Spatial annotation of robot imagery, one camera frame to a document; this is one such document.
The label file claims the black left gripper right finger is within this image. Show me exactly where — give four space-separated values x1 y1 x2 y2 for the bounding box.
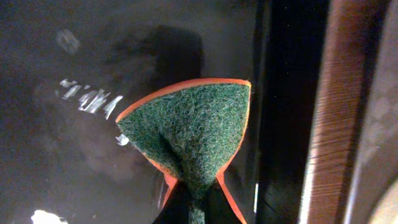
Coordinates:
205 182 241 224

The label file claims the black small tray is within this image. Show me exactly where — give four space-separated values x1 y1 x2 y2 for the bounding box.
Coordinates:
1 1 330 223

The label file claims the green and orange sponge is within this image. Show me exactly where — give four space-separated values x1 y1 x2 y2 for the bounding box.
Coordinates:
116 78 251 223

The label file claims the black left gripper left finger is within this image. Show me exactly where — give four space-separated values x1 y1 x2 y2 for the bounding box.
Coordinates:
152 182 190 224

